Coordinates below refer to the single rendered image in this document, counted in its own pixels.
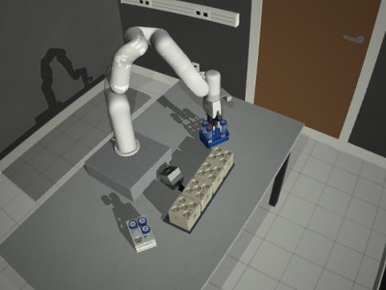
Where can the beige bucket adapter with holes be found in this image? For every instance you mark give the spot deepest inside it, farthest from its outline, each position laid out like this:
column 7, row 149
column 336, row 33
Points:
column 221, row 157

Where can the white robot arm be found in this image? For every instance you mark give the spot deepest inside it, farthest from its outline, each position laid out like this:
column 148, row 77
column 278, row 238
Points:
column 119, row 77

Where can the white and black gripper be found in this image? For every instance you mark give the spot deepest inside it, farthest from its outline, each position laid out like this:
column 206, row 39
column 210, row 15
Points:
column 213, row 109

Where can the blue tube rack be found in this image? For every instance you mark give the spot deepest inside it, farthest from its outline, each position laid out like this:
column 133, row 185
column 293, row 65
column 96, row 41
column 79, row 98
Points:
column 216, row 138

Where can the white tube rack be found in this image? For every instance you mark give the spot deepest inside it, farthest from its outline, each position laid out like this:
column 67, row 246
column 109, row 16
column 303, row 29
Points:
column 141, row 244

